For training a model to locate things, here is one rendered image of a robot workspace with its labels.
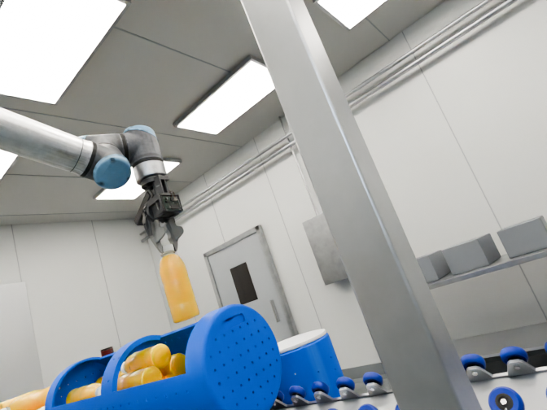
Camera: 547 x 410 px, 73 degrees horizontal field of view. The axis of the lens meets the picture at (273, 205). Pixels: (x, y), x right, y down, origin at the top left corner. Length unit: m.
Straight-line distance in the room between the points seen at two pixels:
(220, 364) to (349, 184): 0.66
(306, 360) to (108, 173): 0.89
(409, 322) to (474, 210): 3.73
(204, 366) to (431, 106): 3.76
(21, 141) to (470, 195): 3.77
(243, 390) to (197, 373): 0.13
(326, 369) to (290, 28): 1.17
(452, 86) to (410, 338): 3.97
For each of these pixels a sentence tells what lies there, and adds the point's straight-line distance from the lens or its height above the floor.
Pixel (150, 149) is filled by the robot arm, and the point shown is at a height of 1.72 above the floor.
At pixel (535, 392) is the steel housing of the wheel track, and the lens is 0.81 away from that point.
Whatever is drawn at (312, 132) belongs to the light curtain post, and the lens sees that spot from 0.43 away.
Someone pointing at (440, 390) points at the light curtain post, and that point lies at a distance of 0.42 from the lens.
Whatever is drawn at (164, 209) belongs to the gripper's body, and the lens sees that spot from 1.06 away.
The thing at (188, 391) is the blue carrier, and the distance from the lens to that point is 0.99.
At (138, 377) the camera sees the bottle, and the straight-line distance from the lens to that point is 1.25.
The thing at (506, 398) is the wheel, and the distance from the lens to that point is 0.69.
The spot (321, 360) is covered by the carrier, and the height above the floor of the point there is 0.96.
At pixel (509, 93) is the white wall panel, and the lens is 4.19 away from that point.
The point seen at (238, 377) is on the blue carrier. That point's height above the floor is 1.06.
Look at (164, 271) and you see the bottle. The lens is 1.06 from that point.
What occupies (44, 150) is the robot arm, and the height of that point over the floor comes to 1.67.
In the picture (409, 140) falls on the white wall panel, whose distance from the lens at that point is 4.30.
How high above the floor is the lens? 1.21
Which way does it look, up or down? 13 degrees up
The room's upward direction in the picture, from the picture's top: 20 degrees counter-clockwise
